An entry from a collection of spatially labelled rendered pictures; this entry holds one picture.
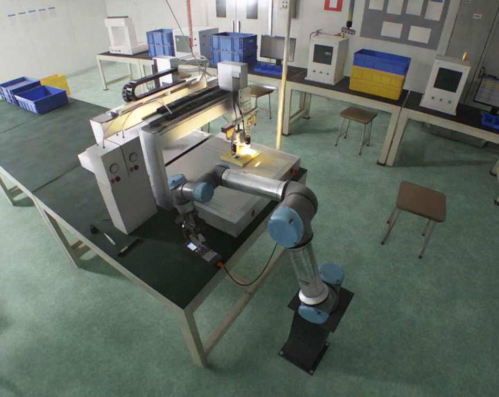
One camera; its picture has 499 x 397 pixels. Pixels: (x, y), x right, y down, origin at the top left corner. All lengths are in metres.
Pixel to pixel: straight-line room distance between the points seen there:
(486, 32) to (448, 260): 3.04
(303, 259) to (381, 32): 4.56
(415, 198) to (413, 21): 3.28
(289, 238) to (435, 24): 4.56
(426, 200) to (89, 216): 2.34
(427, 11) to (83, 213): 4.90
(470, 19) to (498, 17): 0.32
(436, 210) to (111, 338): 2.48
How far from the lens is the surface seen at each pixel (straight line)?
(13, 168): 2.68
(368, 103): 3.50
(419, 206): 2.40
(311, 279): 1.06
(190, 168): 1.76
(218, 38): 4.48
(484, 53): 4.75
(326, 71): 3.80
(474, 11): 4.70
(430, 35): 5.14
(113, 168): 1.35
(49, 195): 2.12
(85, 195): 1.97
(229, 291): 2.14
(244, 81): 1.71
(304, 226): 0.90
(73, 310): 2.39
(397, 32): 5.18
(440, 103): 3.64
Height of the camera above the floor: 1.80
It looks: 39 degrees down
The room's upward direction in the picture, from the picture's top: straight up
